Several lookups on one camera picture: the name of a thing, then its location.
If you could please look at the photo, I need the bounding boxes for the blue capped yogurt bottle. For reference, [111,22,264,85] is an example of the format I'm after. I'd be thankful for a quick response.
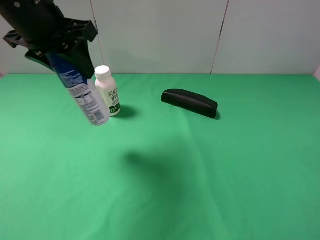
[46,53,110,126]

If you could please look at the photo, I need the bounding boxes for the black pouch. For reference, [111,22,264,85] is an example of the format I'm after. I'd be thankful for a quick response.
[161,89,218,119]

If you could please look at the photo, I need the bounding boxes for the green tablecloth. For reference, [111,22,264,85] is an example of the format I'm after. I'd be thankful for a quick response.
[0,74,320,240]

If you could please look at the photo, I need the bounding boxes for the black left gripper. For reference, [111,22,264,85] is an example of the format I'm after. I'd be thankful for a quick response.
[0,0,98,79]

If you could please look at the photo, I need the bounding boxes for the white milk bottle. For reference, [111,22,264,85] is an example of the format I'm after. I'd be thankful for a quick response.
[94,65,121,117]

